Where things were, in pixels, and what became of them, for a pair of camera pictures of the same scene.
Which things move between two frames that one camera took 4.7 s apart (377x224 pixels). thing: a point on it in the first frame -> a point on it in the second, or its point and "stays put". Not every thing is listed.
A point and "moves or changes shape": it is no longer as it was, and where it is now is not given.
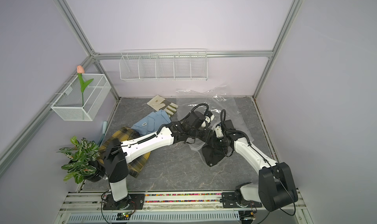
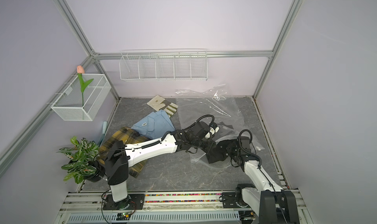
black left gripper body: [201, 134] -> [203, 144]
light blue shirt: [149, 124] stays put
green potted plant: [85, 164] stays put
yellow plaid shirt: [134, 167] stays put
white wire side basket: [73, 104] stays put
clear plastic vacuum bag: [219, 99] moves or changes shape
